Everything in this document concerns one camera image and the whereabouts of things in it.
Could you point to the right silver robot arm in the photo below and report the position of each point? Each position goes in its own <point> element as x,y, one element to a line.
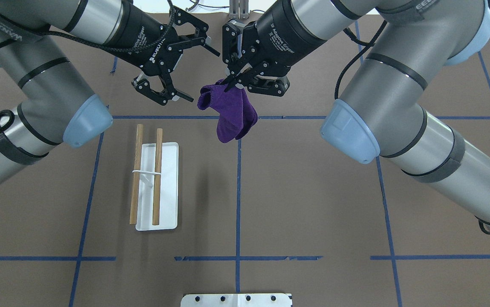
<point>378,113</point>

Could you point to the white wooden towel rack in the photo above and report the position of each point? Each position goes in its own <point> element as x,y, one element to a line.
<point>155,184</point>

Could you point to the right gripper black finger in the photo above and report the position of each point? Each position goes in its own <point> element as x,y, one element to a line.
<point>238,60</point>

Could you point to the purple towel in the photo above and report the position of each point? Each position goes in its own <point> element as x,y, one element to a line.
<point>236,114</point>

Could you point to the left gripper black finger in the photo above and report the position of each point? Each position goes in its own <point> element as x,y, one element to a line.
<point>188,43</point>

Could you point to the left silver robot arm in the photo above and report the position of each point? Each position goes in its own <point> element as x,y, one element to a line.
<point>60,105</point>

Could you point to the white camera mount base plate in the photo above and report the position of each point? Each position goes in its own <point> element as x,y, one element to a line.
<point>237,300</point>

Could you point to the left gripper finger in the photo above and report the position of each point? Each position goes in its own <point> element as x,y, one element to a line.
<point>142,85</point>

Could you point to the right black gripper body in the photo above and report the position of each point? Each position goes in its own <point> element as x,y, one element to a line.
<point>286,34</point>

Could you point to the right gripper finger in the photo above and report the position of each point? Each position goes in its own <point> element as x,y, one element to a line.
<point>264,78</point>

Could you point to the aluminium frame post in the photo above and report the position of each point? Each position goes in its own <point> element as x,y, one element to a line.
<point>239,9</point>

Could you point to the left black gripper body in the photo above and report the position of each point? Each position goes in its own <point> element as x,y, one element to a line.
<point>142,35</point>

